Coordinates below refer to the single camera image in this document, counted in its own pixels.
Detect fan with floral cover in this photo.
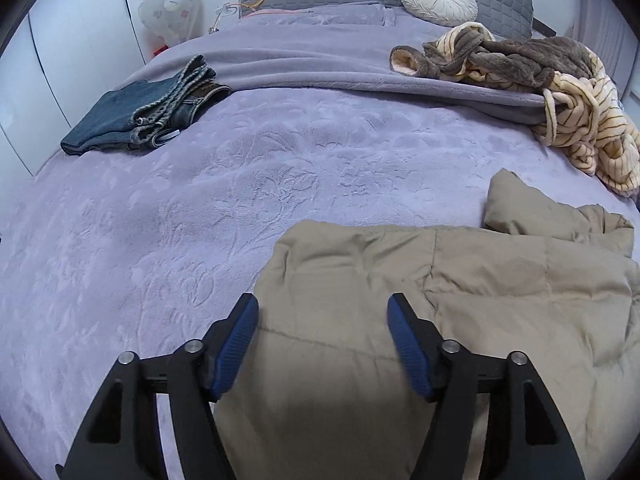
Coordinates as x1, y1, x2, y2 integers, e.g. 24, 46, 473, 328
137, 0, 205, 48

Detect smooth purple fleece blanket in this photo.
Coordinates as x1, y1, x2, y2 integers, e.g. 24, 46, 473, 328
120, 2, 556, 126

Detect purple embossed bed blanket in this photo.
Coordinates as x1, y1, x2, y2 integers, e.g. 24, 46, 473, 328
0, 87, 640, 480

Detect beige puffer jacket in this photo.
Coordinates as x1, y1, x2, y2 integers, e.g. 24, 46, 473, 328
212, 169, 640, 480

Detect folded blue jeans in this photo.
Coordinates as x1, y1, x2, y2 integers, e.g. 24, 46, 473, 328
60, 54, 232, 156

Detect cream striped fleece garment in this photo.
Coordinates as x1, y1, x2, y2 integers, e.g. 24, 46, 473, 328
432, 22, 640, 198

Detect pale curtain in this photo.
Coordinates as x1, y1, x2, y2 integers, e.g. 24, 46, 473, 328
570, 0, 640, 101

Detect brown fleece garment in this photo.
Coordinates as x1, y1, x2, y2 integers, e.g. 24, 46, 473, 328
390, 27, 596, 92

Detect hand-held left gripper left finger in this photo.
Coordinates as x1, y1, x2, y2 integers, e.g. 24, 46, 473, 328
55, 292, 260, 480

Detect white wardrobe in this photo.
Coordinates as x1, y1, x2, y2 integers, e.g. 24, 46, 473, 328
0, 0, 151, 176

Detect white cable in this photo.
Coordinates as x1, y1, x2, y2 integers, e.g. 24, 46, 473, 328
214, 2, 246, 33

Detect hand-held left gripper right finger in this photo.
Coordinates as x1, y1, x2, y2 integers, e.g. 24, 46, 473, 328
386, 292, 587, 480

